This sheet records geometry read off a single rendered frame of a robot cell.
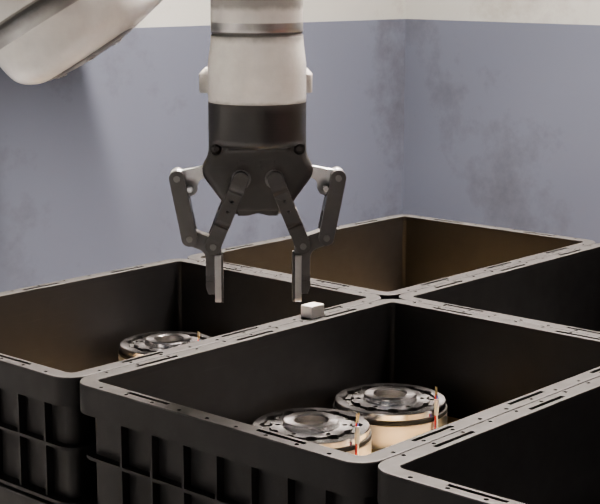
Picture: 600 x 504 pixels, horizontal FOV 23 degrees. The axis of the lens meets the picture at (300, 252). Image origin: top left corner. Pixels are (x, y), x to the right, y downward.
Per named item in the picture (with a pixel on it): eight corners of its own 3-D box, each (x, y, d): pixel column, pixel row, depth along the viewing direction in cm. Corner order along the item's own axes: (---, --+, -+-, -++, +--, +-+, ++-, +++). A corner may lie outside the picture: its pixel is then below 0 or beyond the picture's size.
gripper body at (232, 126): (200, 96, 107) (202, 222, 109) (315, 96, 108) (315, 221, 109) (202, 88, 115) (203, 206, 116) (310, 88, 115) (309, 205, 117)
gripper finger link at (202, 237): (221, 227, 114) (221, 290, 115) (182, 227, 114) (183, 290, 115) (220, 230, 112) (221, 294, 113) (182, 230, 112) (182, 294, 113)
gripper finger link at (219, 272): (223, 250, 114) (223, 297, 115) (214, 250, 114) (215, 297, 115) (223, 256, 112) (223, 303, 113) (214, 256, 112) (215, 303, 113)
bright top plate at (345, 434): (310, 458, 118) (310, 451, 118) (227, 431, 125) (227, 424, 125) (394, 431, 125) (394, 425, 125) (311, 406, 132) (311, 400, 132)
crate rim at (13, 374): (69, 409, 114) (68, 380, 114) (-138, 344, 134) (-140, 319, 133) (389, 320, 143) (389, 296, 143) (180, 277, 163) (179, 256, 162)
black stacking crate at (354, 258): (388, 413, 145) (389, 302, 143) (183, 360, 165) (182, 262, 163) (596, 339, 174) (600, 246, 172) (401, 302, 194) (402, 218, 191)
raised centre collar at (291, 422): (310, 438, 121) (310, 431, 121) (270, 425, 125) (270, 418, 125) (351, 426, 125) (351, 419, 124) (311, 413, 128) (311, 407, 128)
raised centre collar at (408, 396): (392, 411, 129) (392, 404, 129) (351, 399, 132) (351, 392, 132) (428, 399, 132) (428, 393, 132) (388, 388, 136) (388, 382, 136)
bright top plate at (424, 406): (394, 428, 125) (394, 422, 125) (311, 404, 132) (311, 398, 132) (468, 404, 132) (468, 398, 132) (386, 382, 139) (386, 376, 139)
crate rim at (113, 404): (364, 502, 94) (364, 466, 94) (69, 409, 114) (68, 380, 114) (665, 376, 123) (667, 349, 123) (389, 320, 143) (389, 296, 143)
